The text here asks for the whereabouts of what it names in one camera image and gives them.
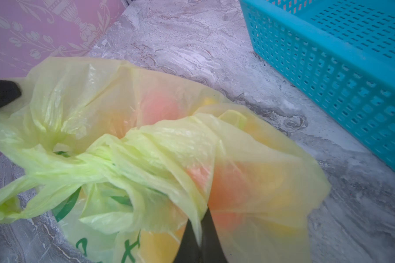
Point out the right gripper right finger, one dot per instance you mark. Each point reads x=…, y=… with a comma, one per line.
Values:
x=211, y=250

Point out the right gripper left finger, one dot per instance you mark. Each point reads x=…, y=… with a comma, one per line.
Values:
x=189, y=251

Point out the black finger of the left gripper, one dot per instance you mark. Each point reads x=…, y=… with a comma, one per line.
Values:
x=9, y=92

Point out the yellow plastic bag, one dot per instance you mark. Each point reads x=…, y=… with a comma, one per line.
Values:
x=127, y=159

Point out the teal plastic basket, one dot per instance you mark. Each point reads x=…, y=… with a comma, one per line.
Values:
x=340, y=54

